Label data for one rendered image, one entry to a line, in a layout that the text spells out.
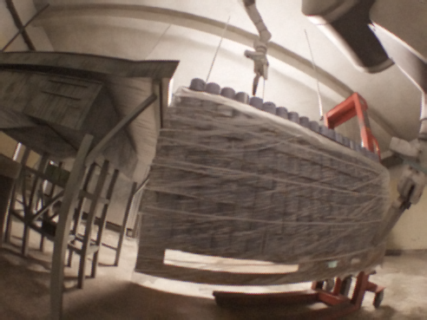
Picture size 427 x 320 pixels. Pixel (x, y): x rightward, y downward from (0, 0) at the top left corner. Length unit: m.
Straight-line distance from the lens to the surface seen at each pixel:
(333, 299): 1.85
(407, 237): 9.33
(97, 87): 0.82
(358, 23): 0.38
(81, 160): 0.71
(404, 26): 0.30
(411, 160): 0.47
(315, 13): 0.38
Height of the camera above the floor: 0.63
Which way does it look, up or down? 19 degrees up
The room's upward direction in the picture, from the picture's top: 13 degrees clockwise
